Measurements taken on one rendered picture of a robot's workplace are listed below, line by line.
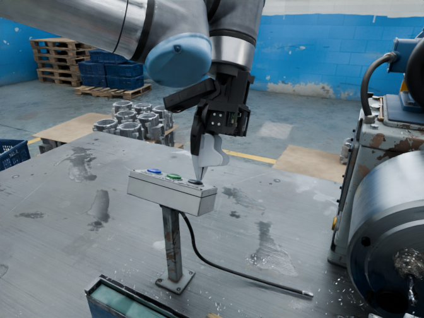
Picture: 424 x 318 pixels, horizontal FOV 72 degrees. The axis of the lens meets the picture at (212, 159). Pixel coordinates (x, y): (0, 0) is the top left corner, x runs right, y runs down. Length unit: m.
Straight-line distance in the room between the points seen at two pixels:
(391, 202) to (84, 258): 0.70
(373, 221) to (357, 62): 5.26
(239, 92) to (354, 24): 5.15
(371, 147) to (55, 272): 0.77
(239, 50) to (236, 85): 0.06
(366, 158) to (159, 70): 0.45
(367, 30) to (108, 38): 5.36
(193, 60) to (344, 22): 5.29
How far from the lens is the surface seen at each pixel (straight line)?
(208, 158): 0.53
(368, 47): 5.65
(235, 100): 0.52
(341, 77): 5.72
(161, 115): 2.81
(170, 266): 0.71
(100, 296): 0.60
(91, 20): 0.39
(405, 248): 0.49
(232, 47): 0.53
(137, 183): 0.60
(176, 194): 0.55
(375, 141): 0.65
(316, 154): 2.97
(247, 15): 0.55
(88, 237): 0.91
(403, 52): 0.80
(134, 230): 0.90
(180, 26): 0.41
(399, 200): 0.47
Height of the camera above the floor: 1.36
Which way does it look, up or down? 27 degrees down
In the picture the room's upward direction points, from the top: straight up
